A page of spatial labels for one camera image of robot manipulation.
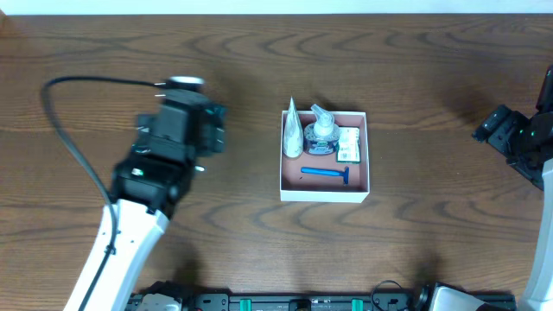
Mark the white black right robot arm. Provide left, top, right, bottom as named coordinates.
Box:
left=472, top=66, right=552, bottom=310

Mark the white Pantene conditioner tube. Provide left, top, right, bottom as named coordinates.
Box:
left=283, top=98, right=304, bottom=158

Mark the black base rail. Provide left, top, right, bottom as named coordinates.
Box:
left=124, top=282, right=517, bottom=311

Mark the clear blue pump bottle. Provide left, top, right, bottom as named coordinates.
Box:
left=303, top=104, right=340, bottom=156

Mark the green white small packet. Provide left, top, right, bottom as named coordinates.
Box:
left=336, top=127, right=360, bottom=163

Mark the white box pink interior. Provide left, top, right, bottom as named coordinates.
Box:
left=279, top=111, right=371, bottom=203

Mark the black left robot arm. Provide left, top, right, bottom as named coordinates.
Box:
left=65, top=76, right=226, bottom=310

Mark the small blue object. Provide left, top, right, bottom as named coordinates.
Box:
left=301, top=167, right=349, bottom=185

